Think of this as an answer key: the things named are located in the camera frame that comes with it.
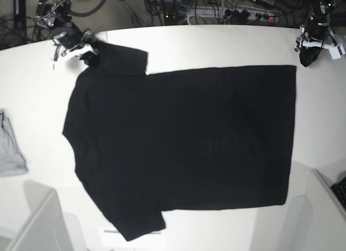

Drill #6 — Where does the grey folded cloth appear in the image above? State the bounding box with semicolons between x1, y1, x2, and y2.
0;109;28;177

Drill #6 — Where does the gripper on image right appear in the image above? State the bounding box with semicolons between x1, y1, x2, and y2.
298;14;334;67

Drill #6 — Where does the white partition panel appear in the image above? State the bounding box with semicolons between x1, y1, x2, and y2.
277;170;345;251
5;180;74;250

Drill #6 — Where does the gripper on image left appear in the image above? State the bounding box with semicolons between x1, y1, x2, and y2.
52;21;101;67

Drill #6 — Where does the white partition panel left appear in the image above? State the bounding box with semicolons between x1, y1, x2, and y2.
5;180;74;250

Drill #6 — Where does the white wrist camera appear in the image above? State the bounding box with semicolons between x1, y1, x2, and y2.
296;35;345;60
52;44;95;70

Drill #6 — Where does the black T-shirt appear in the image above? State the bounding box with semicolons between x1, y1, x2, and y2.
63;42;296;241

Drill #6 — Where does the black keyboard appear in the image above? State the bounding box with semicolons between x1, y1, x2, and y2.
331;177;346;208

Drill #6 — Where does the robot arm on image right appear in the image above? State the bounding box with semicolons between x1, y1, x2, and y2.
295;0;337;67

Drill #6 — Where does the white partition panel right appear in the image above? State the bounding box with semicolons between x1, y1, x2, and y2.
277;170;345;251

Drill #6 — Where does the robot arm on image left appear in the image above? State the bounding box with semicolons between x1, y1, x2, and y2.
34;0;100;67

